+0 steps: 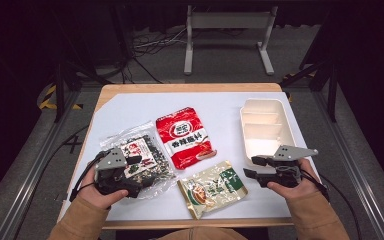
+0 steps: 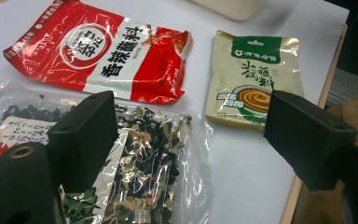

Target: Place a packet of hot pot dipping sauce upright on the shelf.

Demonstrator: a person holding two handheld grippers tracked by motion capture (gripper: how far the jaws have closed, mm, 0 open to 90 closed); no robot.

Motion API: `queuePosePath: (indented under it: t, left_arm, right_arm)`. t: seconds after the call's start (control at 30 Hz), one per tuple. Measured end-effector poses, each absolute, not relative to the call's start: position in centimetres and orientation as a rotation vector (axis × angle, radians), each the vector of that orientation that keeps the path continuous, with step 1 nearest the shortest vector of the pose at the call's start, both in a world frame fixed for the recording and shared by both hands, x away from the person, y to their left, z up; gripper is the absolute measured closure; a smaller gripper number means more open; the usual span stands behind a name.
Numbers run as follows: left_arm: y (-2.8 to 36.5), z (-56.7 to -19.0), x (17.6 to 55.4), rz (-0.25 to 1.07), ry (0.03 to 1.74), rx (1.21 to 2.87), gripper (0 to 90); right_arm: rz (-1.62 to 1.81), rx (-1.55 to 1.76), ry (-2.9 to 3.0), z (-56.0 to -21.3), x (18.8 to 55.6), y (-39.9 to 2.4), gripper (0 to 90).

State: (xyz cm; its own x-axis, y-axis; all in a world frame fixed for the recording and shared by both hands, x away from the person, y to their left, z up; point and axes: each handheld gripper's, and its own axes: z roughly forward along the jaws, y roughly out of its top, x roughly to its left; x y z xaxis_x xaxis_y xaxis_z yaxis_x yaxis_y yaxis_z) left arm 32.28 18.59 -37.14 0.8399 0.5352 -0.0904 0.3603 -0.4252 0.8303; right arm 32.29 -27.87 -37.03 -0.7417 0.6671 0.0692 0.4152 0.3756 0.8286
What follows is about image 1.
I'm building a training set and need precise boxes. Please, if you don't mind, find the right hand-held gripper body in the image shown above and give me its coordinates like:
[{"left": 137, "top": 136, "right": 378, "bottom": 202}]
[{"left": 267, "top": 144, "right": 320, "bottom": 189}]

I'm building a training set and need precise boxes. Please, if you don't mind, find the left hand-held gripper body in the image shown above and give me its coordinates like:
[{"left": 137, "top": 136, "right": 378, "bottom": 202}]
[{"left": 94, "top": 147, "right": 155, "bottom": 198}]

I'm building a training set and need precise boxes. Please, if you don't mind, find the clear bag of dark snacks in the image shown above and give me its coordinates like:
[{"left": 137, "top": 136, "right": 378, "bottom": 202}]
[{"left": 99, "top": 121, "right": 178, "bottom": 201}]

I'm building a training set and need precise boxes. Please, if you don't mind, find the white compartment box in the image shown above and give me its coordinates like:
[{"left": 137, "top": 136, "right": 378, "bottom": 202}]
[{"left": 239, "top": 97, "right": 298, "bottom": 168}]

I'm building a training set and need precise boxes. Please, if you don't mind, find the beige and green food packet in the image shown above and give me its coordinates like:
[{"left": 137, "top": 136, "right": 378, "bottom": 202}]
[{"left": 176, "top": 160, "right": 250, "bottom": 221}]

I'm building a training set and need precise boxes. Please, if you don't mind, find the red seasoning packet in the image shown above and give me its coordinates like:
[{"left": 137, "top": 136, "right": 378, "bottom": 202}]
[{"left": 155, "top": 106, "right": 218, "bottom": 171}]

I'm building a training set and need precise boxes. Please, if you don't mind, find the person's right hand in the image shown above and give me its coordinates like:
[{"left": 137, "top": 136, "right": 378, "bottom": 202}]
[{"left": 266, "top": 157, "right": 322, "bottom": 202}]

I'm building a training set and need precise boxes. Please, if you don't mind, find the person's left hand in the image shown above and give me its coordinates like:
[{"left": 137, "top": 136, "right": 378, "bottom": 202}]
[{"left": 77, "top": 161, "right": 130, "bottom": 211}]

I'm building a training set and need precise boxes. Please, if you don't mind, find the white table sheet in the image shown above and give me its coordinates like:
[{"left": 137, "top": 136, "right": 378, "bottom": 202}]
[{"left": 60, "top": 91, "right": 322, "bottom": 222}]

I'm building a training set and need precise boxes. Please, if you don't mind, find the person's lap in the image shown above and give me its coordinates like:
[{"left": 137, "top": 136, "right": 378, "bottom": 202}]
[{"left": 155, "top": 226, "right": 248, "bottom": 240}]

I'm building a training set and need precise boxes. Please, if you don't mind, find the yellow and black floor tape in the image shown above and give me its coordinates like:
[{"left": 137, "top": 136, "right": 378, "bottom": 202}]
[{"left": 38, "top": 84, "right": 84, "bottom": 111}]

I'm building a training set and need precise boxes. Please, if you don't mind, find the left hand-held gripper cable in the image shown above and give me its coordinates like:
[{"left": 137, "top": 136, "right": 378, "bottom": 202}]
[{"left": 67, "top": 155, "right": 98, "bottom": 203}]

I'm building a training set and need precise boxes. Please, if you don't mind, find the hand-held gripper cable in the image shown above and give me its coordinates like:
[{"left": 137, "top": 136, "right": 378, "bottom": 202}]
[
  {"left": 300, "top": 169, "right": 363, "bottom": 240},
  {"left": 67, "top": 155, "right": 98, "bottom": 203}
]

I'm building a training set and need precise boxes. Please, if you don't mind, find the right hand-held gripper cable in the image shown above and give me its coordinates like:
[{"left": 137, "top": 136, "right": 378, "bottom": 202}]
[{"left": 300, "top": 169, "right": 363, "bottom": 240}]

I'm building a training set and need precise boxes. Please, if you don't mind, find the bundle of floor cables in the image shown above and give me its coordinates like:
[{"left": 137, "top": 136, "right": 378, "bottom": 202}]
[{"left": 132, "top": 27, "right": 188, "bottom": 57}]

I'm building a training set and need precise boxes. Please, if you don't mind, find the white metal table frame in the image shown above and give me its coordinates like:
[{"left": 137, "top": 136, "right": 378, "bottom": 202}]
[{"left": 183, "top": 4, "right": 279, "bottom": 76}]

